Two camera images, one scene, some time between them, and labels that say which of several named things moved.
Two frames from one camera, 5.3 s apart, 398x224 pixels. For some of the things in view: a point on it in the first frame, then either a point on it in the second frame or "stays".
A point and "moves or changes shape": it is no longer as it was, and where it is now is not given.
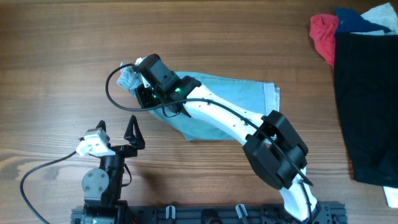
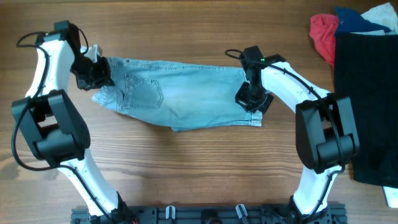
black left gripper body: x=124 y=150 to x=89 y=74
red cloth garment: x=323 y=28 stays
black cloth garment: x=366 y=67 stays
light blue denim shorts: x=259 y=96 moves or changes shape
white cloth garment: x=384 y=14 stays
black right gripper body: x=148 y=96 to x=253 y=98
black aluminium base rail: x=327 y=213 stays
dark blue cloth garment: x=349 y=21 stays
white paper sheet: x=391 y=195 stays
